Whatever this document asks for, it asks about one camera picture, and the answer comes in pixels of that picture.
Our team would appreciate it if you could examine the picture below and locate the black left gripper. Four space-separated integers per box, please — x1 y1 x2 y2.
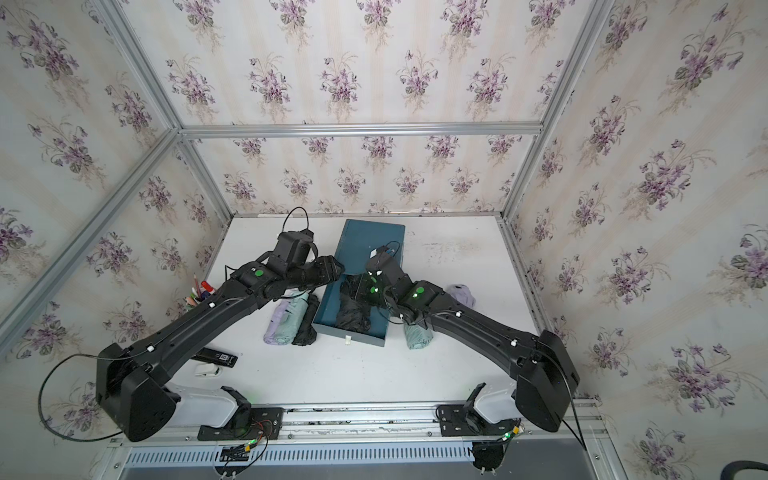
284 254 348 293

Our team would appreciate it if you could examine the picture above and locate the black umbrella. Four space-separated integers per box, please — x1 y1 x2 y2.
336 275 371 333
292 294 320 346

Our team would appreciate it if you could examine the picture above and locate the teal top drawer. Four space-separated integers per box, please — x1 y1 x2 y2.
313 274 389 347

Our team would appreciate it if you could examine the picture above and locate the teal drawer cabinet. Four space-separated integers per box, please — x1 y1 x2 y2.
334 219 406 283

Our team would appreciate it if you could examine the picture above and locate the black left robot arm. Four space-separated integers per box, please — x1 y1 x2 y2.
94 228 345 442

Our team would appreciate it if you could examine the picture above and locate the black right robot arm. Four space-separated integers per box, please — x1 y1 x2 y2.
356 246 580 440

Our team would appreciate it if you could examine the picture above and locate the green folded umbrella left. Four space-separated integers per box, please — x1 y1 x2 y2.
275 293 310 345

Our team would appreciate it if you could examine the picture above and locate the green folded umbrella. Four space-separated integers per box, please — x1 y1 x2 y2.
275 293 310 345
404 325 433 350

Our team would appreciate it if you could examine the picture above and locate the purple folded umbrella left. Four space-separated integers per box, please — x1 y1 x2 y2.
263 299 291 345

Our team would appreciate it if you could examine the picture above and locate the green folded umbrella right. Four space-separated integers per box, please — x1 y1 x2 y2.
404 325 433 350

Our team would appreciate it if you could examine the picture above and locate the cup of coloured pens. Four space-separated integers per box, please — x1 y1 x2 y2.
183 277 216 311

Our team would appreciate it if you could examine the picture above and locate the white ventilation grille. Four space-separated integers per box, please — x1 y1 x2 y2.
125 441 474 469

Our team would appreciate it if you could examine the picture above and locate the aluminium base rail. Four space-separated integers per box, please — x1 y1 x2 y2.
137 400 608 447

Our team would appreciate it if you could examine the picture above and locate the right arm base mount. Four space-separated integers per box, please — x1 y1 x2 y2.
435 382 523 440

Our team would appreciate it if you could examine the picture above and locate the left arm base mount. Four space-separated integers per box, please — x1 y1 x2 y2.
197 407 285 442

